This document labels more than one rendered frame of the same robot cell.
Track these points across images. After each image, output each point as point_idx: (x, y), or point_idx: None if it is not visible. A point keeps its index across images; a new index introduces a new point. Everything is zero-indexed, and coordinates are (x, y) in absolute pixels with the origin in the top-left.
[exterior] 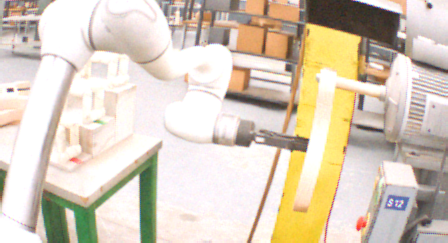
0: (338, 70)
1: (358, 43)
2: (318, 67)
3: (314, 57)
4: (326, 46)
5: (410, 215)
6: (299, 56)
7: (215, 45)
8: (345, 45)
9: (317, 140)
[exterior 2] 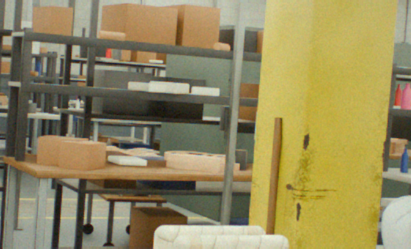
0: (353, 195)
1: (384, 141)
2: (322, 198)
3: (316, 182)
4: (334, 159)
5: None
6: (272, 185)
7: None
8: (364, 150)
9: None
